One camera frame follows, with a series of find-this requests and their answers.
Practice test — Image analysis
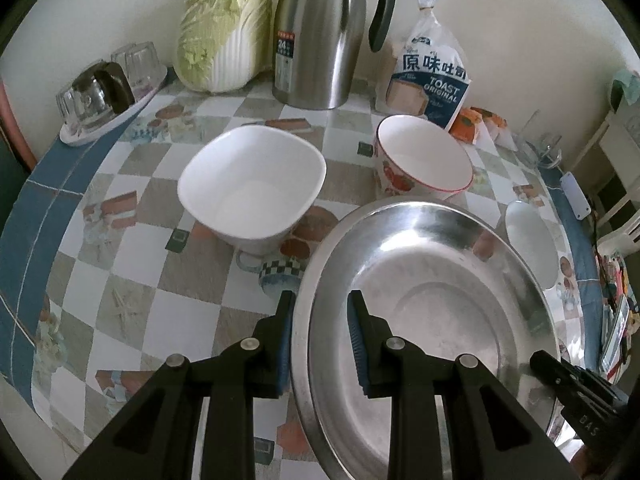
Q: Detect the strawberry pattern red-rimmed bowl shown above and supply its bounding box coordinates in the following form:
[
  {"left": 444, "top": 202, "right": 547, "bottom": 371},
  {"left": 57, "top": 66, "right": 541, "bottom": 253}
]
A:
[{"left": 374, "top": 115, "right": 473, "bottom": 200}]

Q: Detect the white plastic shelf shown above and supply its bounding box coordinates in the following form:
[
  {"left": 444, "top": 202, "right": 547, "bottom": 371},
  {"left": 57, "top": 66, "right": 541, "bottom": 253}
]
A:
[{"left": 570, "top": 101, "right": 639, "bottom": 257}]

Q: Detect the stainless steel thermos jug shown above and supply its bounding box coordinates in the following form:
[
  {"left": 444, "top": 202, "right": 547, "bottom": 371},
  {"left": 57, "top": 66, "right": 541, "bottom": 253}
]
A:
[{"left": 272, "top": 0, "right": 396, "bottom": 110}]

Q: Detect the large stainless steel plate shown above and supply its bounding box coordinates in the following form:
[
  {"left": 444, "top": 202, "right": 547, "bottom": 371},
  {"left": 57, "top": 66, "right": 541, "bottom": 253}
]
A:
[{"left": 291, "top": 197, "right": 559, "bottom": 479}]

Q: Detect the toast bread bag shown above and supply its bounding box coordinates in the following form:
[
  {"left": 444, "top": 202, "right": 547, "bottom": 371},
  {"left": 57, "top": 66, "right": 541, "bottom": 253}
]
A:
[{"left": 383, "top": 0, "right": 471, "bottom": 130}]

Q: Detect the white square bowl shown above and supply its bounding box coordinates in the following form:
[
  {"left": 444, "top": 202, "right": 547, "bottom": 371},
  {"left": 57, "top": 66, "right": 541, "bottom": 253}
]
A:
[{"left": 177, "top": 125, "right": 326, "bottom": 257}]

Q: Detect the white tray with glasses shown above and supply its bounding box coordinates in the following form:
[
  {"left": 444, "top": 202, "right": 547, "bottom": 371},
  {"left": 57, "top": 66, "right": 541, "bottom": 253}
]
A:
[{"left": 58, "top": 64, "right": 168, "bottom": 146}]

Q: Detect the napa cabbage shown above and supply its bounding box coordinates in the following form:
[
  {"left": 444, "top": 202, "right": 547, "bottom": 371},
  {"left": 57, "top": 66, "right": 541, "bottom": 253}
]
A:
[{"left": 174, "top": 0, "right": 272, "bottom": 94}]

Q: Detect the small white round bowl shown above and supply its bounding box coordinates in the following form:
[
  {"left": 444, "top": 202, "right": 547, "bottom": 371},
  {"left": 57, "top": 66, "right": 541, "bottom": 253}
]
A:
[{"left": 501, "top": 200, "right": 560, "bottom": 289}]

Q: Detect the orange snack packet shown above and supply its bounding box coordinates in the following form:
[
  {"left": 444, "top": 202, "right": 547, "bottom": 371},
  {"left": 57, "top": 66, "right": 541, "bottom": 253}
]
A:
[
  {"left": 449, "top": 107, "right": 483, "bottom": 144},
  {"left": 472, "top": 106, "right": 512, "bottom": 148}
]

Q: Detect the upturned drinking glass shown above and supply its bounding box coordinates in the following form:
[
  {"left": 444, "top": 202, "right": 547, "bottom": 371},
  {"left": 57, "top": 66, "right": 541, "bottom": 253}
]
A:
[{"left": 111, "top": 41, "right": 160, "bottom": 94}]

